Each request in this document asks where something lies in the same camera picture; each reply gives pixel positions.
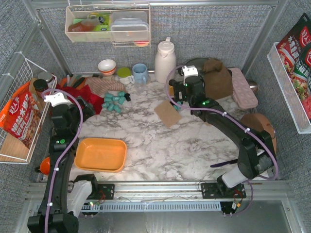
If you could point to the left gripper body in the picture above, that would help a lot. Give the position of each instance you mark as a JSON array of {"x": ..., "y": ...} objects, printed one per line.
[{"x": 85, "y": 109}]

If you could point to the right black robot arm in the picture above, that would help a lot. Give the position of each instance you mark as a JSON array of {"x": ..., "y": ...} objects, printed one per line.
[{"x": 256, "y": 149}]

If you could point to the brown cork mat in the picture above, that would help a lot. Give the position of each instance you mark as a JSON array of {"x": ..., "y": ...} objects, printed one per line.
[{"x": 167, "y": 114}]

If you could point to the orange striped white bowl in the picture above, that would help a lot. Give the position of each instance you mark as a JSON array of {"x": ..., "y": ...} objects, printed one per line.
[{"x": 107, "y": 67}]

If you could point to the red satin cloth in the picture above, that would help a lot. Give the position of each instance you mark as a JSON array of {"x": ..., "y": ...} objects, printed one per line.
[{"x": 86, "y": 94}]

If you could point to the white side rack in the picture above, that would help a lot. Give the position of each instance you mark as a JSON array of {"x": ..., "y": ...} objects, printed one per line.
[{"x": 298, "y": 114}]

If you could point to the blue mug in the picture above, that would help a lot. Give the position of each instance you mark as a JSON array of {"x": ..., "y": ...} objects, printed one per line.
[{"x": 140, "y": 73}]

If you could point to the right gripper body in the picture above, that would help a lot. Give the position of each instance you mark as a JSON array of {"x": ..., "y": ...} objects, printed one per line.
[{"x": 177, "y": 91}]

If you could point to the orange storage basket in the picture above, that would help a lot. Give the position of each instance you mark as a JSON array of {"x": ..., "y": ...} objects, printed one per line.
[{"x": 101, "y": 154}]

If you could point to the white wire basket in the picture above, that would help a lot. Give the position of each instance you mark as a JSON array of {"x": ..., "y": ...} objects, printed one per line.
[{"x": 13, "y": 151}]

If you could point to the dark lidded jar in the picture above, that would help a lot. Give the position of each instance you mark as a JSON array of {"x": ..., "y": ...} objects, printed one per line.
[{"x": 40, "y": 86}]

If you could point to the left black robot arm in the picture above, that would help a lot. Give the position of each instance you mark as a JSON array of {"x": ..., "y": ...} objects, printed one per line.
[{"x": 60, "y": 209}]

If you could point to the clear wall shelf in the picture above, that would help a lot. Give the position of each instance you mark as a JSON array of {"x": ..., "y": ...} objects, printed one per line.
[{"x": 91, "y": 23}]

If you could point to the green lidded cup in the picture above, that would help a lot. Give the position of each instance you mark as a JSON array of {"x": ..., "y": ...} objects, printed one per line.
[{"x": 125, "y": 76}]

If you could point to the clear plastic food box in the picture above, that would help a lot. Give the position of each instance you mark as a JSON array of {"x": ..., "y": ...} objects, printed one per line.
[{"x": 129, "y": 26}]

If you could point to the silver lidded jar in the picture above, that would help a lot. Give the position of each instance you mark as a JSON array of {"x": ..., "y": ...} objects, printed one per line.
[{"x": 48, "y": 77}]

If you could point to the pink egg tray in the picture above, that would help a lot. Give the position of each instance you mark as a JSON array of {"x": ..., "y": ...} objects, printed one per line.
[{"x": 242, "y": 93}]

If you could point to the orange plate with utensils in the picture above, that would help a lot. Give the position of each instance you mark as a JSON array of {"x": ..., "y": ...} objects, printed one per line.
[{"x": 76, "y": 81}]

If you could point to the black coffee capsule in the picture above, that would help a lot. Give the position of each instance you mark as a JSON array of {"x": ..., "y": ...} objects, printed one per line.
[{"x": 127, "y": 96}]

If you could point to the brown cloth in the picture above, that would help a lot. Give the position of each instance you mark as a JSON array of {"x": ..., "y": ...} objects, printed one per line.
[{"x": 218, "y": 80}]

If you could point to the round wooden board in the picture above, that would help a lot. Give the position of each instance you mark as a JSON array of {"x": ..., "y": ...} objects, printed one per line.
[{"x": 260, "y": 122}]

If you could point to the red snack bag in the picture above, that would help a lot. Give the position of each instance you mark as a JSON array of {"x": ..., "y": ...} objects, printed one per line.
[{"x": 19, "y": 118}]

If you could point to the clear drinking glass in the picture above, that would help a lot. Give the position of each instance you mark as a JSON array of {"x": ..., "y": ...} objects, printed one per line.
[{"x": 140, "y": 86}]

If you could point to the red noodle packets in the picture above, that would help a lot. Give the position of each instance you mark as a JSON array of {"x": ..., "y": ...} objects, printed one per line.
[{"x": 295, "y": 53}]

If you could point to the white thermos jug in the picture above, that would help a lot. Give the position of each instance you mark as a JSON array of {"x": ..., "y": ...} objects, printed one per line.
[{"x": 165, "y": 60}]

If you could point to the steel pot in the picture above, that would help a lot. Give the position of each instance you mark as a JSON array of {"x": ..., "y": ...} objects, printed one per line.
[{"x": 197, "y": 62}]

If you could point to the teal capsule numbered three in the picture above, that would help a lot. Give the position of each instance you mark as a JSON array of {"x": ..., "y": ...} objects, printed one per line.
[{"x": 115, "y": 98}]

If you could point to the orange round lid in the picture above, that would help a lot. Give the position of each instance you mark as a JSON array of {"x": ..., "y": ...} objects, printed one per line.
[{"x": 44, "y": 167}]

